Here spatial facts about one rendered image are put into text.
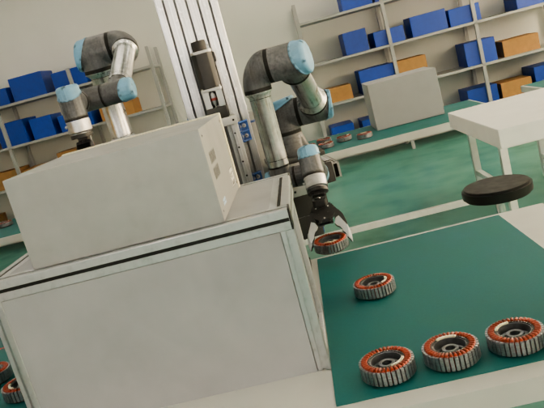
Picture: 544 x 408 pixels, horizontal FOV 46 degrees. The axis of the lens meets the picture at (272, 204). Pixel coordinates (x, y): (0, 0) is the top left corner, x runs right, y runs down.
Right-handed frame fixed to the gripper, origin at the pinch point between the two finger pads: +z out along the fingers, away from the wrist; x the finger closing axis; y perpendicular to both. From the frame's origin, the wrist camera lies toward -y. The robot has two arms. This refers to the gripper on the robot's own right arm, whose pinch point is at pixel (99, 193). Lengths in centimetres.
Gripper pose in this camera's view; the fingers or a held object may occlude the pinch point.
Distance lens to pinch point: 215.0
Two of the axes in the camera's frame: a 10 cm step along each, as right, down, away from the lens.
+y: -1.2, -1.8, 9.8
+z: 2.6, 9.4, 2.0
